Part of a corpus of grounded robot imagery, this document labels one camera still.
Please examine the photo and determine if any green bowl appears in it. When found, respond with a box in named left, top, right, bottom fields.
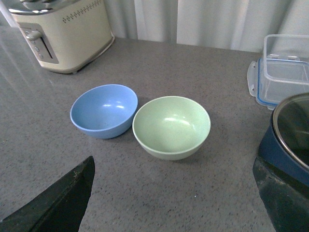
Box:
left=132, top=96, right=211, bottom=160

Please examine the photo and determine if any blue bowl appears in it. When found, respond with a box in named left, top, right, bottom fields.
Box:
left=70, top=84, right=138, bottom=139

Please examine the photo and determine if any cream two-slot toaster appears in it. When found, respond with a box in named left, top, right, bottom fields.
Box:
left=9, top=0, right=114, bottom=73

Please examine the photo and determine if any glass pot lid blue knob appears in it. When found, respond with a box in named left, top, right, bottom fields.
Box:
left=272, top=92, right=309, bottom=170

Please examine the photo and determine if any blue container lid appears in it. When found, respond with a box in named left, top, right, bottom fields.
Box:
left=247, top=58, right=309, bottom=110

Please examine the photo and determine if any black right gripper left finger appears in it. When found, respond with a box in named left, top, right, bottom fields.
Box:
left=0, top=156, right=95, bottom=232

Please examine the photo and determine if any dark blue saucepan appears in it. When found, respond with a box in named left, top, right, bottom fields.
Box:
left=257, top=92, right=309, bottom=188

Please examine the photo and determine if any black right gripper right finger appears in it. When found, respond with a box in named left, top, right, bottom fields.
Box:
left=253, top=157, right=309, bottom=232

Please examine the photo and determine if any clear plastic food container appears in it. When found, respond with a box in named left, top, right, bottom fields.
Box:
left=258, top=34, right=309, bottom=106

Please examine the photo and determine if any white curtain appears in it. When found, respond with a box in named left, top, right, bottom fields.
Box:
left=0, top=0, right=309, bottom=58

